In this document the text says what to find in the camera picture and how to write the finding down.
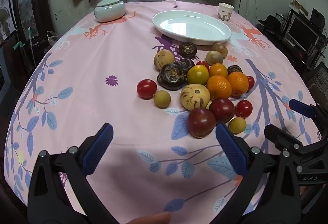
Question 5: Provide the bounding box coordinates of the tan passion fruit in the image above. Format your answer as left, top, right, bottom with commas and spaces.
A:
205, 51, 224, 66
212, 42, 228, 58

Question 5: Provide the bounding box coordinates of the black speaker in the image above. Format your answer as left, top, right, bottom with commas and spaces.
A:
310, 8, 326, 28

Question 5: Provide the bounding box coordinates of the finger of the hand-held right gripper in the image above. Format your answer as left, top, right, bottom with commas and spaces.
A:
264, 123, 328, 158
288, 98, 328, 134

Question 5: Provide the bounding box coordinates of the orange mandarin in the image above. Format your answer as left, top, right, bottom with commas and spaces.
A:
226, 72, 249, 96
206, 75, 232, 99

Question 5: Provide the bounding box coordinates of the small tan box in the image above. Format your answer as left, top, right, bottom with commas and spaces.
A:
289, 0, 309, 15

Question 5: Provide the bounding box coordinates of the orange-yellow citrus fruit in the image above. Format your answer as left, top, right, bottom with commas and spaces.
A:
208, 63, 228, 78

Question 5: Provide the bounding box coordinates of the pale yellow potato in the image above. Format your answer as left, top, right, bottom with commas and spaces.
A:
153, 49, 175, 71

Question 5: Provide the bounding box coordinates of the green-yellow citrus fruit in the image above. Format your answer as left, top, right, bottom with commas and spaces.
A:
187, 65, 210, 85

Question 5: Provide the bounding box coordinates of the pale green lidded ceramic jar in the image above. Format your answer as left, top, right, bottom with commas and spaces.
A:
94, 0, 126, 23

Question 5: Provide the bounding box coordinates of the white plastic bag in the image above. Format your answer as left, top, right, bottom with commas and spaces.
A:
46, 30, 60, 46

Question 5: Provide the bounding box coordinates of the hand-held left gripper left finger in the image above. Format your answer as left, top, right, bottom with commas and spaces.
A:
27, 123, 116, 224

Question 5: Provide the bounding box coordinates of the dark red plum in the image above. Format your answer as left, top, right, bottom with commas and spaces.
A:
187, 107, 216, 139
209, 97, 236, 124

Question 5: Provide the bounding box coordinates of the small tan longan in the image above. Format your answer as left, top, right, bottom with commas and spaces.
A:
228, 117, 247, 134
154, 90, 171, 109

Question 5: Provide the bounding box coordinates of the tan speckled round fruit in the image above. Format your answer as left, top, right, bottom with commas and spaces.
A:
180, 84, 211, 111

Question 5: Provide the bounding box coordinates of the printed paper cup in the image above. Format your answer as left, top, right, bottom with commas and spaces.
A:
218, 2, 235, 21

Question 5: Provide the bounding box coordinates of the black media shelf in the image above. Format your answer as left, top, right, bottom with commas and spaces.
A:
259, 9, 328, 78

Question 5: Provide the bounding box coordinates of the white oval plate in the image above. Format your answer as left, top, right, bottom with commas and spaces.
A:
152, 10, 232, 46

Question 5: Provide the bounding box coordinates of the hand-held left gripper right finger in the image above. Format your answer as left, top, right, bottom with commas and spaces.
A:
215, 123, 301, 224

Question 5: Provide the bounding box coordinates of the black computer monitor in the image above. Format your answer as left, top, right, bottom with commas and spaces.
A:
285, 17, 320, 51

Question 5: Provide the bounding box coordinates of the dark framed wall picture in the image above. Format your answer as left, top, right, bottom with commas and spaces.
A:
11, 0, 55, 40

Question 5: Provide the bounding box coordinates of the person's left hand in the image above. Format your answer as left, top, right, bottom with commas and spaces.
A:
123, 211, 172, 224

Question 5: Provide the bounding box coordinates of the black mesh grille box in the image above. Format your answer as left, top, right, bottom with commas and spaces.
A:
306, 64, 328, 91

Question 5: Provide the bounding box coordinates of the pink printed tablecloth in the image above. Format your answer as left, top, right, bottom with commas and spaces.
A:
4, 0, 322, 224

